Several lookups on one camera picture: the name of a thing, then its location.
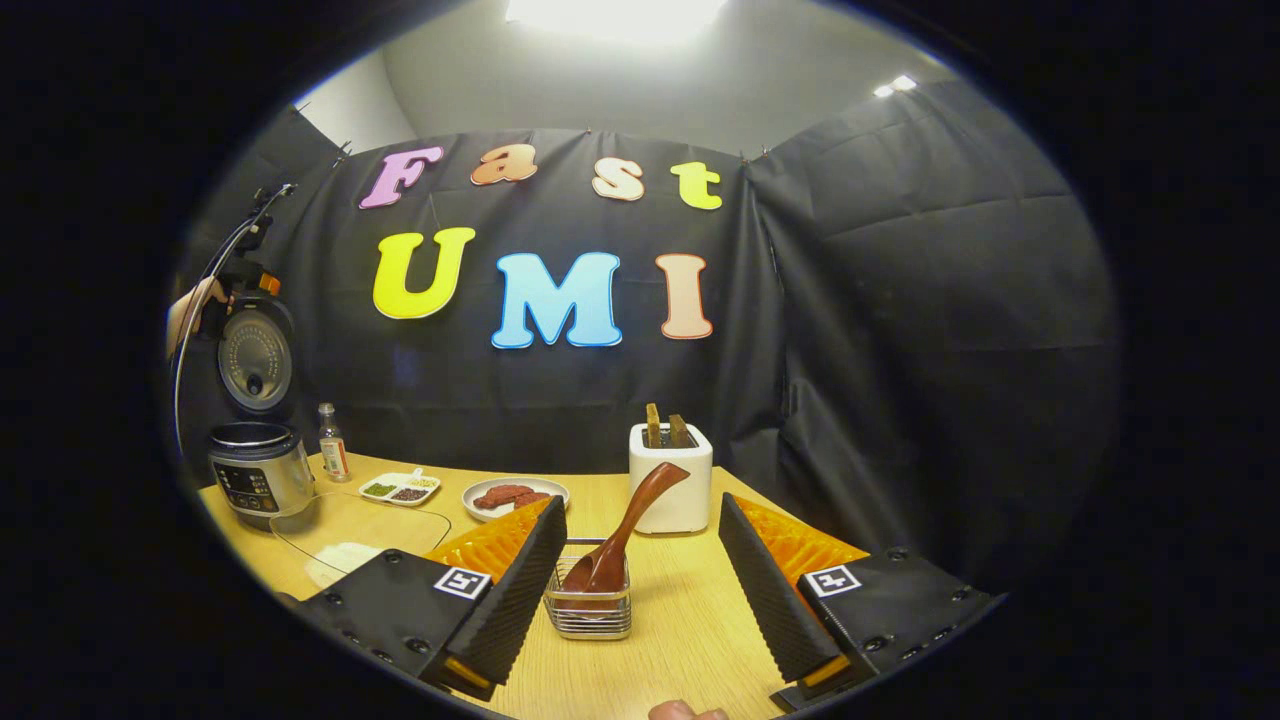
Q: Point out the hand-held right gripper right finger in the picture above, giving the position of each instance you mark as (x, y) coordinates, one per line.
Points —
(765, 590)

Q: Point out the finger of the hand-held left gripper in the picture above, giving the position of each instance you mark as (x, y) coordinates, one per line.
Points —
(270, 284)

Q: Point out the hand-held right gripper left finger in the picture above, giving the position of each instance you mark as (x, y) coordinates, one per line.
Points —
(525, 590)

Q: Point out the brown wooden spoon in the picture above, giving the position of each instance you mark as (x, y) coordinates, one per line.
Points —
(625, 530)

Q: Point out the glass tray of rice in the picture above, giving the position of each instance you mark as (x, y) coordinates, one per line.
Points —
(345, 560)

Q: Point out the grey rice cooker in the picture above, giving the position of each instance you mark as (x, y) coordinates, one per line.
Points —
(260, 470)

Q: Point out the red meat piece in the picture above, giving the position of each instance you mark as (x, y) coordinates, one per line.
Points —
(535, 499)
(500, 496)

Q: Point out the white round plate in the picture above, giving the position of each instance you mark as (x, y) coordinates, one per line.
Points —
(555, 487)

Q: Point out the white toaster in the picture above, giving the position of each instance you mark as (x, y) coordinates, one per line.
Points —
(680, 495)

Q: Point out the white divided bean dish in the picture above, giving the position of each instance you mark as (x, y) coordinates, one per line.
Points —
(400, 488)

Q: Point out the small clear bottle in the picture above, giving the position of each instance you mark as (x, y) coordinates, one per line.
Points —
(333, 450)

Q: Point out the brown toast slice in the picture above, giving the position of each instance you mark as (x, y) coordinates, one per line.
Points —
(653, 428)
(680, 432)

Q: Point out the black backdrop cloth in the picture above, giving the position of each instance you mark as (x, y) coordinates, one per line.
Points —
(900, 350)

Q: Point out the long ceiling light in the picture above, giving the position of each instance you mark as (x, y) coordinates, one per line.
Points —
(615, 18)

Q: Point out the small ceiling light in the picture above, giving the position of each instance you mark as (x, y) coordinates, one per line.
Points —
(895, 86)

